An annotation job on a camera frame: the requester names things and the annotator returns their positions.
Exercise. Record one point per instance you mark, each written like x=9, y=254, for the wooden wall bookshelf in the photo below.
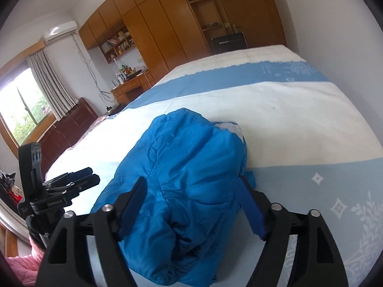
x=116, y=43

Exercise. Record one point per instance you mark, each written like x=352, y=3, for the person's pink garment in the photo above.
x=24, y=272

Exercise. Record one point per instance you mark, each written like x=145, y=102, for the wooden desk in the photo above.
x=131, y=88

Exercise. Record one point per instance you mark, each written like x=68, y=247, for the window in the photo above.
x=21, y=107

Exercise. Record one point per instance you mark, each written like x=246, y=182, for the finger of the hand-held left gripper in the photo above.
x=83, y=172
x=89, y=181

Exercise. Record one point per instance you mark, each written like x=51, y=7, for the grey curtain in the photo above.
x=51, y=83

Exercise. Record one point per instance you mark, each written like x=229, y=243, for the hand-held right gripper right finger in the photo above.
x=254, y=209

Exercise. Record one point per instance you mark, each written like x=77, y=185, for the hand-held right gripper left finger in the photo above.
x=131, y=203

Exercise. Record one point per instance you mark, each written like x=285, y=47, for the colourful toys on desk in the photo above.
x=127, y=71

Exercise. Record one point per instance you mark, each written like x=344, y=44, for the dark brown headboard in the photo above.
x=68, y=128

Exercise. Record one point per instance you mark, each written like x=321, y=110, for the wooden wardrobe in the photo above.
x=167, y=21

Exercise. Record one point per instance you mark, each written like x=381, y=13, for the blue down jacket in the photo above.
x=185, y=170

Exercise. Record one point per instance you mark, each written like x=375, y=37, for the black box appliance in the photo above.
x=229, y=43

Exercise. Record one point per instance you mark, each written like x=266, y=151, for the wooden door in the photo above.
x=254, y=6

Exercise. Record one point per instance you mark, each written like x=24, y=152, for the white air conditioner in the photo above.
x=59, y=30

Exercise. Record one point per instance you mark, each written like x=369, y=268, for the bed with blue-white bedspread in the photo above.
x=284, y=110

